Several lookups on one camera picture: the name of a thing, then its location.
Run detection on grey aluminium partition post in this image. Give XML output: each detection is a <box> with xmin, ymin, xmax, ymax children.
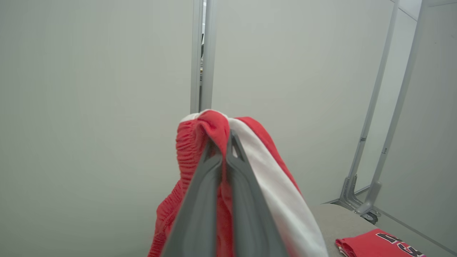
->
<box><xmin>337</xmin><ymin>0</ymin><xmax>401</xmax><ymax>211</ymax></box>
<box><xmin>355</xmin><ymin>0</ymin><xmax>431</xmax><ymax>225</ymax></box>
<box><xmin>189</xmin><ymin>0</ymin><xmax>217</xmax><ymax>114</ymax></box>

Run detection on red jersey with black number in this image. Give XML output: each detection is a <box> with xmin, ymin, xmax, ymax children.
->
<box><xmin>335</xmin><ymin>228</ymin><xmax>427</xmax><ymax>257</ymax></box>

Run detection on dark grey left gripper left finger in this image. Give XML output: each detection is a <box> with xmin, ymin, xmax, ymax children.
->
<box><xmin>161</xmin><ymin>140</ymin><xmax>223</xmax><ymax>257</ymax></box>

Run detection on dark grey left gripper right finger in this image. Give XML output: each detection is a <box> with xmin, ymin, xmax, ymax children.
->
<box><xmin>225</xmin><ymin>130</ymin><xmax>288</xmax><ymax>257</ymax></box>

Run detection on red and white shorts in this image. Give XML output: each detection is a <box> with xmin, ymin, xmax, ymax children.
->
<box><xmin>147</xmin><ymin>109</ymin><xmax>329</xmax><ymax>257</ymax></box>

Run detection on grey fabric sofa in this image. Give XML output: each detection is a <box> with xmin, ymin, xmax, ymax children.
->
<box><xmin>309</xmin><ymin>203</ymin><xmax>457</xmax><ymax>257</ymax></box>

